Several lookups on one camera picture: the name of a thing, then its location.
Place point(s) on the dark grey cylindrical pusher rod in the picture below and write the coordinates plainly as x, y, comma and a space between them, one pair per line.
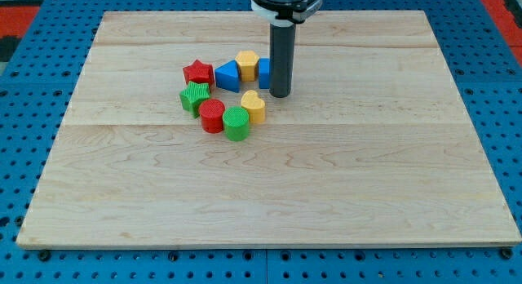
281, 60

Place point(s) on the yellow hexagon block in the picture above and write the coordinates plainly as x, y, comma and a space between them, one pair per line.
248, 64

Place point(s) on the blue cube block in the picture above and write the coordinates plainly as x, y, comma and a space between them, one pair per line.
264, 73

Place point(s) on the blue triangle block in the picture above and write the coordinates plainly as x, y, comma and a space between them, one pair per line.
227, 77

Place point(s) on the yellow heart block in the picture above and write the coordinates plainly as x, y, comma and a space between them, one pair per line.
255, 106

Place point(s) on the red star block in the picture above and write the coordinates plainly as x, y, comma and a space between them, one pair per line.
199, 72

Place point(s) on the green cylinder block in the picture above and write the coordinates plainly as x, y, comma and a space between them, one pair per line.
236, 123

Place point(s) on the red cylinder block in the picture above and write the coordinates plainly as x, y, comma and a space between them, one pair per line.
211, 114

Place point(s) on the green star block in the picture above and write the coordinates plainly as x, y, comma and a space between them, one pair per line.
193, 96

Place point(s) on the light wooden board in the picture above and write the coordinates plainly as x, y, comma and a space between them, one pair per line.
373, 148

